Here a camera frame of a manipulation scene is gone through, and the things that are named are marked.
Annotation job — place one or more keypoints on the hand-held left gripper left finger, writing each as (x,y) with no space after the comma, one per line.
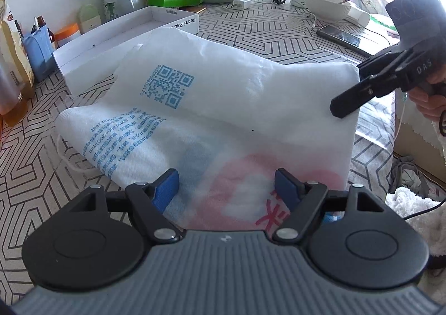
(167,187)

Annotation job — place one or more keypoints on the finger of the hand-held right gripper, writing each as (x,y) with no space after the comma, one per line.
(383,65)
(362,95)

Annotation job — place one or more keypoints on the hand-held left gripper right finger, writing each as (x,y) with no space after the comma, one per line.
(286,187)

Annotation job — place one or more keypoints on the white printed shopping bag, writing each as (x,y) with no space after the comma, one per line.
(244,102)

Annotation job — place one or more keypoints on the tan snack bag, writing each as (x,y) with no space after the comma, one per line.
(14,64)

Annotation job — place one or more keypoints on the person's right hand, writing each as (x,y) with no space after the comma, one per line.
(427,102)

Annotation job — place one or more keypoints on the green cushion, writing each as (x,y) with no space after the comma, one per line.
(383,22)

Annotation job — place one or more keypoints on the black smartphone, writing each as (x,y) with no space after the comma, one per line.
(339,35)

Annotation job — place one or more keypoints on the white cylinder bottle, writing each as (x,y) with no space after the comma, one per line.
(357,15)

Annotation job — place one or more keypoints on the white ceramic bowl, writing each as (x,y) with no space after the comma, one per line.
(327,8)

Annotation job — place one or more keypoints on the grey clothes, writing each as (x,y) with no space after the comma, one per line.
(407,172)

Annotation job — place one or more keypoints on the white fluffy towel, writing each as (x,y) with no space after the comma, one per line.
(414,207)

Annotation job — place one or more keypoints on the white charger plug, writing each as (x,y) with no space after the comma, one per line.
(241,3)

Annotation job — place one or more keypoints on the white shallow cardboard box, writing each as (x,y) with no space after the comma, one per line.
(104,43)

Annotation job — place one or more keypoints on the orange lidded jar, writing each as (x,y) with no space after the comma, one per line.
(68,36)

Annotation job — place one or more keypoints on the pale green capped jar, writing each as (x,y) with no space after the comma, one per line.
(89,20)

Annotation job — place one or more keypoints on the blue pen pouch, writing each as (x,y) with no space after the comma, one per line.
(38,54)

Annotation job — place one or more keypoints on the green zip case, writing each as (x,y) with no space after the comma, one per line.
(174,0)

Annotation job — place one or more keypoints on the clear plastic container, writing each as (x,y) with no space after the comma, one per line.
(131,0)

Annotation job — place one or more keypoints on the brown spray bottle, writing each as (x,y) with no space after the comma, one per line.
(47,27)

